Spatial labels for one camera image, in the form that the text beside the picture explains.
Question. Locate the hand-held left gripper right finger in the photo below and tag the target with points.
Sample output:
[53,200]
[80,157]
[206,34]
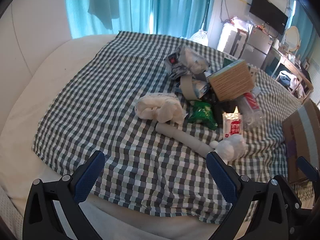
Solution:
[221,177]

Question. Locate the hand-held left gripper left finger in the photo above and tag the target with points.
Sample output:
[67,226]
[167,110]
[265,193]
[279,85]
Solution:
[90,177]

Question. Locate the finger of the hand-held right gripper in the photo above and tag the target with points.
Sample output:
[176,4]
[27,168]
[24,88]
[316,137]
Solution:
[308,167]

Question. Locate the brown cardboard box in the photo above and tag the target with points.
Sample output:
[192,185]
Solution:
[300,135]

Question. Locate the red white packet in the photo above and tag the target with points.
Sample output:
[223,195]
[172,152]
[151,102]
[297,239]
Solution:
[233,127]

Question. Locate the white plastic cylinder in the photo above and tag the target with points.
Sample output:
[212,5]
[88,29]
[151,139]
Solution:
[180,136]

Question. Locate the green snack packet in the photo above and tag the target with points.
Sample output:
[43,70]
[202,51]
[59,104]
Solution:
[201,113]

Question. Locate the black plastic bag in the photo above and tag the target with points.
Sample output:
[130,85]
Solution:
[220,107]

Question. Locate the clear bottle with red label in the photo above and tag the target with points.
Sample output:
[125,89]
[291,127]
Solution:
[250,110]

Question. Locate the blue white packet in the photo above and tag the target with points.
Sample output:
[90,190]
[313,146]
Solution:
[202,88]

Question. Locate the green white medicine box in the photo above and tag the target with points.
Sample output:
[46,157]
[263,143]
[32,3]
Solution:
[230,82]

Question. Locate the grey tape roll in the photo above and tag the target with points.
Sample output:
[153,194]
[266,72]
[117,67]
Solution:
[187,87]

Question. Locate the white paper packet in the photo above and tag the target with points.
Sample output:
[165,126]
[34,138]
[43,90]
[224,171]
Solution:
[255,75]

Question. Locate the grey plastic bag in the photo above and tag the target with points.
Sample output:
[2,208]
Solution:
[195,60]

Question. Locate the dark blue printed packet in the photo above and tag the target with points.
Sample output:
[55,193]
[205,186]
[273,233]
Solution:
[175,62]

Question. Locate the wooden chair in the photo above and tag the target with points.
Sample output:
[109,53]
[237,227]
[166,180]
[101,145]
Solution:
[306,90]

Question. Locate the white waffle blanket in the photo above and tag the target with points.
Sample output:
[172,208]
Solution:
[10,212]

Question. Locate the clothes on chair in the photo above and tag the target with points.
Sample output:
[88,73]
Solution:
[291,78]

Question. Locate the green white checkered cloth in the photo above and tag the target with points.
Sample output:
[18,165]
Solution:
[112,80]

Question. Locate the wooden dressing table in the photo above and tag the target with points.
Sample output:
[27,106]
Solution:
[287,60]

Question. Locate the oval table mirror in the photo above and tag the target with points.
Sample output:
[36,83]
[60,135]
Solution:
[292,37]

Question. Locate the silver fridge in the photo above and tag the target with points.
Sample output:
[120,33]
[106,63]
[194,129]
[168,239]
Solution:
[257,42]

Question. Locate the white suitcase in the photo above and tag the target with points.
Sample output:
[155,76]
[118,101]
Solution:
[226,40]

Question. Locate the large clear water bottle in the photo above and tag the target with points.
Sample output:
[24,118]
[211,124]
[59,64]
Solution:
[200,37]

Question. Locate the white red plastic bags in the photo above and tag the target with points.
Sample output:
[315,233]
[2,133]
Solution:
[237,22]

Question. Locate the white padded headboard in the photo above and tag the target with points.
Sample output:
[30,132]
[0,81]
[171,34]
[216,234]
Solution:
[37,30]

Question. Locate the light teal sheer curtain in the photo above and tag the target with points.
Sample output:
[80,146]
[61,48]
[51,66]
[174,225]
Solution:
[100,5]

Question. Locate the dark teal curtain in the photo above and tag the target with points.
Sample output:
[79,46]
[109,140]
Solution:
[182,7]

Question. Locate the black wall television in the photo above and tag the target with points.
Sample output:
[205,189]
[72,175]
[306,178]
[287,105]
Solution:
[267,11]

